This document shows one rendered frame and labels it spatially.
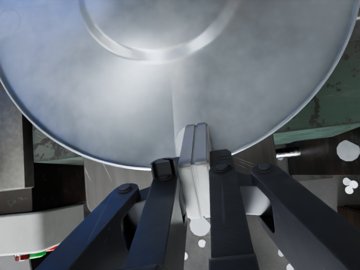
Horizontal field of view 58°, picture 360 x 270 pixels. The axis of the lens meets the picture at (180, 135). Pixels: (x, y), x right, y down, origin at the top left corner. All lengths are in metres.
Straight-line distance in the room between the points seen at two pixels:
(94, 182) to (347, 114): 0.27
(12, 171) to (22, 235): 0.08
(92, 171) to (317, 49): 0.18
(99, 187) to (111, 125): 0.05
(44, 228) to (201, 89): 0.30
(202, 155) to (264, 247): 0.89
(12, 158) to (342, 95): 0.39
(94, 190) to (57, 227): 0.24
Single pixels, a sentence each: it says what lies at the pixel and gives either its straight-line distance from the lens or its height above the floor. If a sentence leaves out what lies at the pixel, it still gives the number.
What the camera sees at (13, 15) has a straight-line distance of 0.31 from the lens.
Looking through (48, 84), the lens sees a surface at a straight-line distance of 0.28.
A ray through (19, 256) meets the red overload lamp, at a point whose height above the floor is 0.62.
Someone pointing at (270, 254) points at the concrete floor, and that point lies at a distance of 1.04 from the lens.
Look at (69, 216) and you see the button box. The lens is 0.52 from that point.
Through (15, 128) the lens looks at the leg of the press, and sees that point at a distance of 0.46.
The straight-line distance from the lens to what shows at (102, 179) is 0.25.
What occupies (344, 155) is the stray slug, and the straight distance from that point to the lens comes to 0.38.
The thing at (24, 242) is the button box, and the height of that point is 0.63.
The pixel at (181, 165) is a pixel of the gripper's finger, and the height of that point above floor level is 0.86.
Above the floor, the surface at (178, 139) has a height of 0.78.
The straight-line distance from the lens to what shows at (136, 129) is 0.24.
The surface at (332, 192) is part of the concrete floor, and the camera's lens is 1.05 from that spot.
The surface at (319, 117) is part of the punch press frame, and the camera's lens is 0.38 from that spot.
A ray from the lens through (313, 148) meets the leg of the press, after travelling 0.73.
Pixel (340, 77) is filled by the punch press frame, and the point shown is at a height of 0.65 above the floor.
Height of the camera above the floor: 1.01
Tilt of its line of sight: 79 degrees down
